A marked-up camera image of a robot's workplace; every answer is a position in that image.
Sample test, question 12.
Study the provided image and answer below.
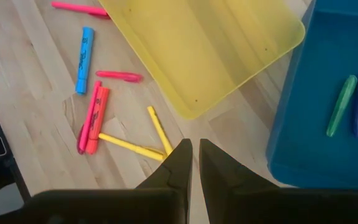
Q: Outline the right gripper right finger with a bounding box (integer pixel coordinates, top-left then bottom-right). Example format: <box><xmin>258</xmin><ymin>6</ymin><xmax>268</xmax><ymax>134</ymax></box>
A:
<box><xmin>199</xmin><ymin>138</ymin><xmax>358</xmax><ymax>224</ymax></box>

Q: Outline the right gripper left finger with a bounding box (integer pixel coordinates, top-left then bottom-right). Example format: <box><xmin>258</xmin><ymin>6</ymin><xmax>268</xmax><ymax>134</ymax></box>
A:
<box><xmin>0</xmin><ymin>138</ymin><xmax>194</xmax><ymax>224</ymax></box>

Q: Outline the yellow highlighter pen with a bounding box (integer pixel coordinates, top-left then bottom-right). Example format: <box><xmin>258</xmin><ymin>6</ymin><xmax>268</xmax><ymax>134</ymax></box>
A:
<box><xmin>98</xmin><ymin>133</ymin><xmax>167</xmax><ymax>162</ymax></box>
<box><xmin>146</xmin><ymin>106</ymin><xmax>174</xmax><ymax>156</ymax></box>

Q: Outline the fat pink-red Sharpie highlighter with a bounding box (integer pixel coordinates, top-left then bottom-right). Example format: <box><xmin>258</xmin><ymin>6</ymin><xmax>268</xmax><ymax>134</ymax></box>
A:
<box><xmin>85</xmin><ymin>86</ymin><xmax>110</xmax><ymax>156</ymax></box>

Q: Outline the thin pink highlighter pen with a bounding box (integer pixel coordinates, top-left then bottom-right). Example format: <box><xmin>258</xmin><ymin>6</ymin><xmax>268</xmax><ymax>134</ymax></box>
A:
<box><xmin>76</xmin><ymin>80</ymin><xmax>103</xmax><ymax>156</ymax></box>

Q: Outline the short pink highlighter pen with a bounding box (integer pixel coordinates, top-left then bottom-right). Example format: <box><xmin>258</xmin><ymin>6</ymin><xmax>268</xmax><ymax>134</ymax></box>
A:
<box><xmin>95</xmin><ymin>70</ymin><xmax>144</xmax><ymax>84</ymax></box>

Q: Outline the green highlighter pen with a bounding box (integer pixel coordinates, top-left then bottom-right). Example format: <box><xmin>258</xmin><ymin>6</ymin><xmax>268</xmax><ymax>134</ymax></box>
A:
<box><xmin>326</xmin><ymin>74</ymin><xmax>358</xmax><ymax>138</ymax></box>

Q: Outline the blue Sharpie highlighter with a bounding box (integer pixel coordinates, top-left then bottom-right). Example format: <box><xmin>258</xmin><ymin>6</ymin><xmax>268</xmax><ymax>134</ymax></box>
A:
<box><xmin>75</xmin><ymin>26</ymin><xmax>95</xmax><ymax>96</ymax></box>

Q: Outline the long pink highlighter pen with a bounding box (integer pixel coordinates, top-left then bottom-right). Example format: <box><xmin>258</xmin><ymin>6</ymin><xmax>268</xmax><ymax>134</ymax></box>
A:
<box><xmin>50</xmin><ymin>1</ymin><xmax>111</xmax><ymax>20</ymax></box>

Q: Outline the blue plastic bin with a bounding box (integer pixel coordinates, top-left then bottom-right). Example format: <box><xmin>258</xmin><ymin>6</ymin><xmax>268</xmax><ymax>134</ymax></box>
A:
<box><xmin>265</xmin><ymin>0</ymin><xmax>358</xmax><ymax>190</ymax></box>

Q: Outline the yellow translucent plastic bin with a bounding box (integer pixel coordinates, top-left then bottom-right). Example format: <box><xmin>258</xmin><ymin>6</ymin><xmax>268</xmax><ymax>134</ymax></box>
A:
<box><xmin>97</xmin><ymin>0</ymin><xmax>306</xmax><ymax>121</ymax></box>

